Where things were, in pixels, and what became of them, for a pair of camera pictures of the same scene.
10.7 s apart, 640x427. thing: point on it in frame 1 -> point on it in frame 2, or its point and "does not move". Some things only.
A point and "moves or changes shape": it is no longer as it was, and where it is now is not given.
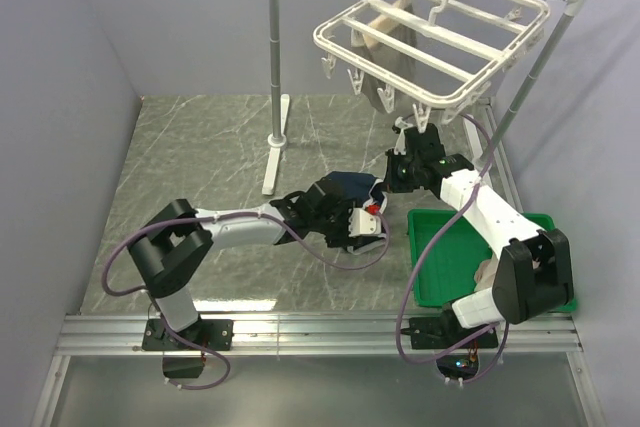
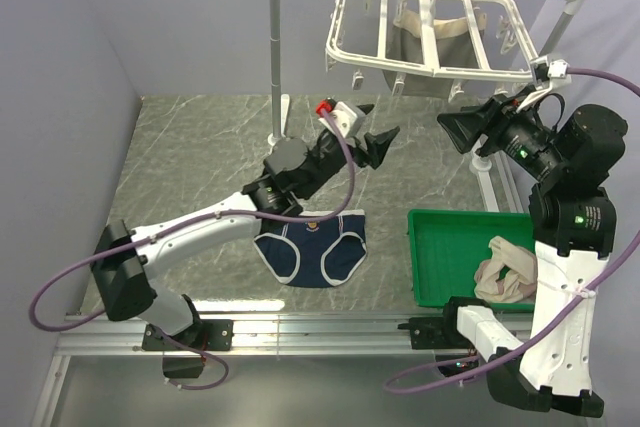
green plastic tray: (447, 273) does not move
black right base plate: (446, 333) does not move
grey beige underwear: (383, 56) -> (405, 43)
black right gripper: (393, 184) -> (464, 128)
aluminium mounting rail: (310, 336) does not move
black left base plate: (208, 334) does not move
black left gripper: (342, 239) -> (377, 148)
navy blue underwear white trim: (366, 189) -> (317, 254)
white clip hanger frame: (430, 37) moves or changes shape
